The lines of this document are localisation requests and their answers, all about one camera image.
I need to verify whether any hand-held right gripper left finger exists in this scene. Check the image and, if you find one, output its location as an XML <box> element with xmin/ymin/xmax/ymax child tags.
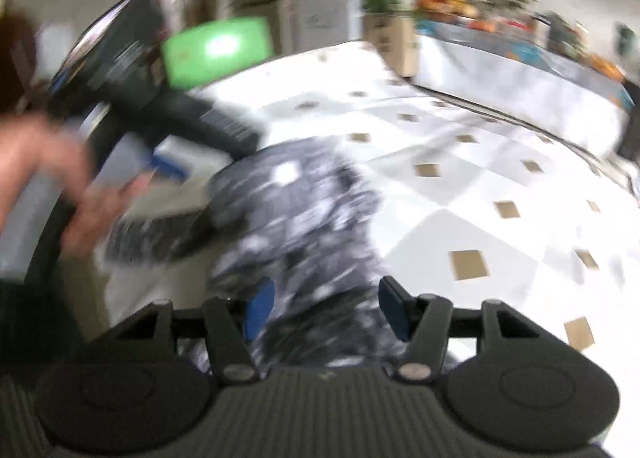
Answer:
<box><xmin>102</xmin><ymin>277</ymin><xmax>277</xmax><ymax>385</ymax></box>

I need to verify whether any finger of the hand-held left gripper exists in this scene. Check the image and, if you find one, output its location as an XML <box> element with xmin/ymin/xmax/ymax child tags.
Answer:
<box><xmin>149</xmin><ymin>149</ymin><xmax>190</xmax><ymax>182</ymax></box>

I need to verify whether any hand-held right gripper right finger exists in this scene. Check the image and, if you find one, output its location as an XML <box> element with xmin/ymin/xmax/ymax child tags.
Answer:
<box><xmin>378</xmin><ymin>277</ymin><xmax>542</xmax><ymax>385</ymax></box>

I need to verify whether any grey patterned fleece jacket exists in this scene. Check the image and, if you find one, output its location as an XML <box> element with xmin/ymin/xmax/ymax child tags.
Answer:
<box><xmin>105</xmin><ymin>135</ymin><xmax>458</xmax><ymax>379</ymax></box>

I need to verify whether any person's left hand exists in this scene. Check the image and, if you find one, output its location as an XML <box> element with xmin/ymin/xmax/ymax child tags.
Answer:
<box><xmin>0</xmin><ymin>114</ymin><xmax>153</xmax><ymax>257</ymax></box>

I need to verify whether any green plastic chair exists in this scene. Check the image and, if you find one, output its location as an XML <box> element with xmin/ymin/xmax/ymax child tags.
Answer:
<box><xmin>161</xmin><ymin>16</ymin><xmax>274</xmax><ymax>89</ymax></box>

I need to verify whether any grey white checkered tablecloth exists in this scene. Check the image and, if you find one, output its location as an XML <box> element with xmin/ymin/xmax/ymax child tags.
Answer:
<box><xmin>82</xmin><ymin>40</ymin><xmax>640</xmax><ymax>458</ymax></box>

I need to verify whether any cardboard box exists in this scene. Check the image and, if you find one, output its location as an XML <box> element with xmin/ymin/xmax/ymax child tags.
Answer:
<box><xmin>362</xmin><ymin>12</ymin><xmax>422</xmax><ymax>79</ymax></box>

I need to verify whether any cloth-covered side table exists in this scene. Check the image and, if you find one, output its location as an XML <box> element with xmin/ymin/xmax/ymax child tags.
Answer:
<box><xmin>414</xmin><ymin>20</ymin><xmax>637</xmax><ymax>159</ymax></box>

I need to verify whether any pile of fruit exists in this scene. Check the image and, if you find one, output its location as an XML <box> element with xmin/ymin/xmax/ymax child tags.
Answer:
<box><xmin>419</xmin><ymin>0</ymin><xmax>482</xmax><ymax>19</ymax></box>

